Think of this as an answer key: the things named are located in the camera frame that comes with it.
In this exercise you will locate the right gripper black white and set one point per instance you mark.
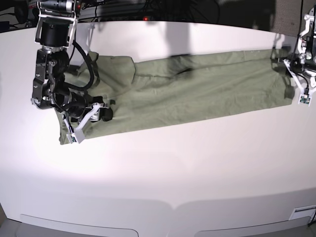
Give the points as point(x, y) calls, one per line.
point(79, 109)

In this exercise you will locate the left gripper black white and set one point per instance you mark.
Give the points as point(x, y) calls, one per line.
point(302, 69)

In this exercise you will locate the green T-shirt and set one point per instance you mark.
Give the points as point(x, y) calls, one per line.
point(185, 88)

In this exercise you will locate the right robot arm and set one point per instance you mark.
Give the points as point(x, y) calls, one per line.
point(55, 32)

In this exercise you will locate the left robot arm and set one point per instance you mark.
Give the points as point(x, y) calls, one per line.
point(306, 40)

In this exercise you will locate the black power strip red light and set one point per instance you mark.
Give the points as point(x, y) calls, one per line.
point(127, 18)

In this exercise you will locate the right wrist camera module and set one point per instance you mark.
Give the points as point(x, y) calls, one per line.
point(75, 137)

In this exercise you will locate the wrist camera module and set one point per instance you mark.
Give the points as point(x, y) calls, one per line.
point(305, 99)
point(75, 137)

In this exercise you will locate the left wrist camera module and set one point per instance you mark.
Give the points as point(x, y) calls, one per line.
point(305, 99)

